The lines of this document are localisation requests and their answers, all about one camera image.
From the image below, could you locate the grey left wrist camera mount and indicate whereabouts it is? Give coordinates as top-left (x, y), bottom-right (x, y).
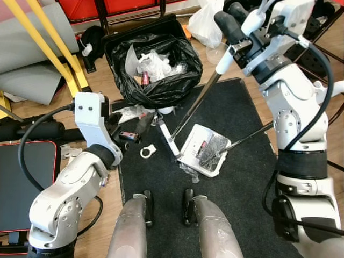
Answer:
top-left (73, 91), bottom-right (124, 166)

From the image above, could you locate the grey rolled mat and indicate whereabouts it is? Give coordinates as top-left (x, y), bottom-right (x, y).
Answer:
top-left (0, 3), bottom-right (76, 106)

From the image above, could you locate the silver foil wrapper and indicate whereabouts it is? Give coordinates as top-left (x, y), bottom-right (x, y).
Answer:
top-left (114, 105), bottom-right (147, 125)

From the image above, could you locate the black foam bench roller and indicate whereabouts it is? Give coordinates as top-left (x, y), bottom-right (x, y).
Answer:
top-left (0, 114), bottom-right (66, 144)

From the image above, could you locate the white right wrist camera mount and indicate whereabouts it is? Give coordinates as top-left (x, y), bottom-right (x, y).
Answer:
top-left (241, 0), bottom-right (317, 77)

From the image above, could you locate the white plastic ring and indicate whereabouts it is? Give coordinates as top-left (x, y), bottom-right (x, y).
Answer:
top-left (139, 144), bottom-right (158, 160)

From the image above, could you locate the grey robot right leg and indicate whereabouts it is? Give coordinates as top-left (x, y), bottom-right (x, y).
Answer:
top-left (182, 188), bottom-right (243, 258)

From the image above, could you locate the grey robot left leg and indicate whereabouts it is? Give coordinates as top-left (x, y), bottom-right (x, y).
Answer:
top-left (106, 191), bottom-right (155, 258)

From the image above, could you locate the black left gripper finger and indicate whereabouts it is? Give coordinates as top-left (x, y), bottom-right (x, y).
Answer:
top-left (138, 113), bottom-right (157, 135)

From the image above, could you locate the padded right gripper finger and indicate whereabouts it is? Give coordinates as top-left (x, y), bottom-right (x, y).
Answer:
top-left (215, 10), bottom-right (249, 47)

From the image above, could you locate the white plastic bag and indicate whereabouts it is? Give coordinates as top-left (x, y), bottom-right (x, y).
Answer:
top-left (187, 0), bottom-right (227, 50)

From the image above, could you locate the black bag with white tag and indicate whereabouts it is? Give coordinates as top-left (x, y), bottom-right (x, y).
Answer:
top-left (78, 25), bottom-right (108, 74)

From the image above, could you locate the metal broom with white grip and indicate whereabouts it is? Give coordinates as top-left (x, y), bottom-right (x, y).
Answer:
top-left (152, 0), bottom-right (268, 163)

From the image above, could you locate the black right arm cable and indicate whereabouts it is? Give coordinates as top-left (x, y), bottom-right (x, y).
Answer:
top-left (262, 32), bottom-right (344, 237)

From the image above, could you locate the white dustpan with metal handle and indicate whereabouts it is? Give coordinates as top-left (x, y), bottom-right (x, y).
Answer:
top-left (176, 121), bottom-right (276, 179)

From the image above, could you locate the short black red-trimmed bench pad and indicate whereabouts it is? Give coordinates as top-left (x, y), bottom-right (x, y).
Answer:
top-left (0, 140), bottom-right (61, 254)

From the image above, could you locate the black floor mat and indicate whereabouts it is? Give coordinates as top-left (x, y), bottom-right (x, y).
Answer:
top-left (114, 77), bottom-right (303, 258)

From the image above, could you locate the white curved plastic piece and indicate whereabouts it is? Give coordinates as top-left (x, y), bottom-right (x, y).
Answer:
top-left (327, 81), bottom-right (344, 98)

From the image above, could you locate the red folding table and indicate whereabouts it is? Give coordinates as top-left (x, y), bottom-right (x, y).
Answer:
top-left (56, 0), bottom-right (207, 26)

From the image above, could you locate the grey robot leg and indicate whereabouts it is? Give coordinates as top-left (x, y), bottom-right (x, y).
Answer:
top-left (106, 191), bottom-right (155, 258)
top-left (182, 188), bottom-right (243, 258)

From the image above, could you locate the yellow metal frame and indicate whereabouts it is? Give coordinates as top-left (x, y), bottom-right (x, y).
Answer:
top-left (0, 0), bottom-right (93, 120)

